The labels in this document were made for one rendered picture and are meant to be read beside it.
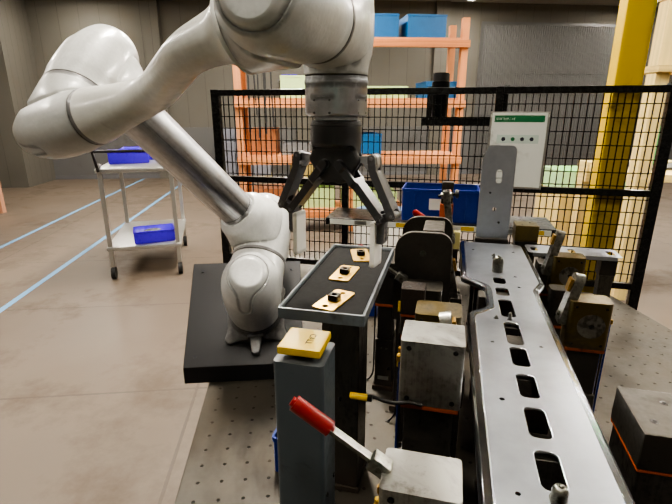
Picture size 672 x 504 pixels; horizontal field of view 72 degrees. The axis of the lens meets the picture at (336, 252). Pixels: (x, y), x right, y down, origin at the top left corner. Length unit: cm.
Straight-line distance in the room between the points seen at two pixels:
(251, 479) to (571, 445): 65
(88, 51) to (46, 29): 1082
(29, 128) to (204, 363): 77
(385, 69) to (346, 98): 1035
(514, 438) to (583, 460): 9
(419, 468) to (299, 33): 49
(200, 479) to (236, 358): 40
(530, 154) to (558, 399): 135
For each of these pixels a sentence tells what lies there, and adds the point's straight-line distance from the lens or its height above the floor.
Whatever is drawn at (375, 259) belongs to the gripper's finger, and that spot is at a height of 124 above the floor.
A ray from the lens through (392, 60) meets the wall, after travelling 1105.
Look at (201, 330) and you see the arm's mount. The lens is 146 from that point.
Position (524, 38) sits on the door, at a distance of 1203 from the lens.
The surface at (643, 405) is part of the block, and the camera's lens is 87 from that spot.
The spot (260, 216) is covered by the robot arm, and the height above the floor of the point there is 118.
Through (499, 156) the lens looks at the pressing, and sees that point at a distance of 178.
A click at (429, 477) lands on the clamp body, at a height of 106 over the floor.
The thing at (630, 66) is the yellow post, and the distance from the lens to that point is 218.
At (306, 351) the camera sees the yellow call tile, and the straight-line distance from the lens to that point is 62.
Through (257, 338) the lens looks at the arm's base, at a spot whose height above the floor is 82.
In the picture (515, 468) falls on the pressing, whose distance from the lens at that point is 72.
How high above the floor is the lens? 146
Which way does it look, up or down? 17 degrees down
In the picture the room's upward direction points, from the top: straight up
